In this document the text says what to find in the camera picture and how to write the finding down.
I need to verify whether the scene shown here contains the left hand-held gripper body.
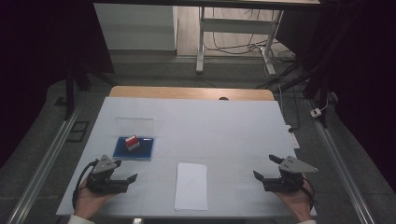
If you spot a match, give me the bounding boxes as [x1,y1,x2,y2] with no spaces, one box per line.
[86,154,130,196]

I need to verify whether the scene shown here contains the black metal stand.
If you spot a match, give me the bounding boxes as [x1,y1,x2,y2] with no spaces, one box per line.
[63,60,118,121]
[256,57,332,129]

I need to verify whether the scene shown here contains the aluminium rail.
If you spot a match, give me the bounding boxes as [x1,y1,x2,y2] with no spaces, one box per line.
[5,104,82,224]
[305,98,377,224]

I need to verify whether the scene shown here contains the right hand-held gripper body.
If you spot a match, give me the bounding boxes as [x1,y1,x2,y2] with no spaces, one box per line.
[262,155,319,194]

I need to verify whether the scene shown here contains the white desk frame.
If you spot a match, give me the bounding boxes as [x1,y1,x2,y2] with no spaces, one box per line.
[195,6,285,77]

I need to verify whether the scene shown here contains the black floor cables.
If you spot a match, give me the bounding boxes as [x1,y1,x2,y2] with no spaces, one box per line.
[203,7,297,64]

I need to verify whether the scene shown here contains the large white table cover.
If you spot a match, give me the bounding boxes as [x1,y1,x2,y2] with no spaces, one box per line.
[55,96,318,218]

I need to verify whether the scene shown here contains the blue ink pad box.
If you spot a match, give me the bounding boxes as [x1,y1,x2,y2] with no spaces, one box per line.
[112,117,155,162]

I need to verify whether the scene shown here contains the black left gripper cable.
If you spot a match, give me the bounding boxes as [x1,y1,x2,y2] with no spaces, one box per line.
[71,159,100,211]

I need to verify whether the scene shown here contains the person's left white sleeve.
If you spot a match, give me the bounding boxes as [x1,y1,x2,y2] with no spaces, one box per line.
[67,214,96,224]

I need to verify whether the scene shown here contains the person's right hand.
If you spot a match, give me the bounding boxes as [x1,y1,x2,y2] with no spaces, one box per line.
[273,175,314,223]

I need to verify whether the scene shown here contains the white cabinet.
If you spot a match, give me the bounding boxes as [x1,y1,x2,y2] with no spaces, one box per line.
[93,3,178,51]

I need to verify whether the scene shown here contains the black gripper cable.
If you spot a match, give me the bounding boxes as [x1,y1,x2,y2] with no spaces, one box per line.
[298,177,316,210]
[71,159,100,211]

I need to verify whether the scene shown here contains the black rectangular floor frame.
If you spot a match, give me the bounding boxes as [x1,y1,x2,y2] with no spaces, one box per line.
[65,120,91,144]

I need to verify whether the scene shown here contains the white paper sheet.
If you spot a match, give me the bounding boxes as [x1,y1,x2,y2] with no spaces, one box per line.
[174,161,209,212]

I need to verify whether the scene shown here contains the person's left hand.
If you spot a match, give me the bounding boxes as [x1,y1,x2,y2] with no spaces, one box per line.
[74,186,119,220]

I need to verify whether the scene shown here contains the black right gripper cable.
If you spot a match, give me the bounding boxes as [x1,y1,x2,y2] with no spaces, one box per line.
[298,177,316,210]

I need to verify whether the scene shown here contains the dark curtain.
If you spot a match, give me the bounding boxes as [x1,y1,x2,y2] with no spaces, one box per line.
[0,0,116,171]
[276,0,396,194]

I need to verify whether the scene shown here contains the red stamp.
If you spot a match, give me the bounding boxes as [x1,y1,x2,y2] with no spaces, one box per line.
[124,134,141,152]

